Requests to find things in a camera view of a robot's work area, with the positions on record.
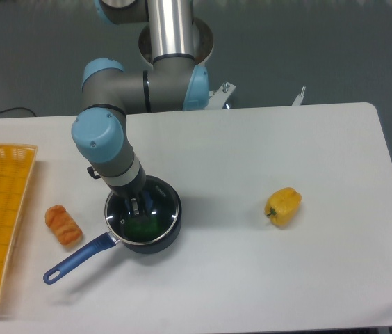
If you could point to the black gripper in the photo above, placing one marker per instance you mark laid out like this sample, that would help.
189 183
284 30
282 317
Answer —
129 185

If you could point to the glass pot lid blue knob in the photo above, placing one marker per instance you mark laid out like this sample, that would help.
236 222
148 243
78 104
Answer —
166 211

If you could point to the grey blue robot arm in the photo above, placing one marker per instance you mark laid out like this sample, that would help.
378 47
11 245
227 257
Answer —
174 83

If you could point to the green bell pepper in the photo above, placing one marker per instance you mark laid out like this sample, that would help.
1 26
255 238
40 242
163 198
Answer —
139 228

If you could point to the dark blue saucepan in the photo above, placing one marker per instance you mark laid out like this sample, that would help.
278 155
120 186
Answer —
103 242

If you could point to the orange bread loaf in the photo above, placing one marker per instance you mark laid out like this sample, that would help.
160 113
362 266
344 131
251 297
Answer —
63 226

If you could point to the yellow bell pepper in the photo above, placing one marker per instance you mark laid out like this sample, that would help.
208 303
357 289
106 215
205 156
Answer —
282 206

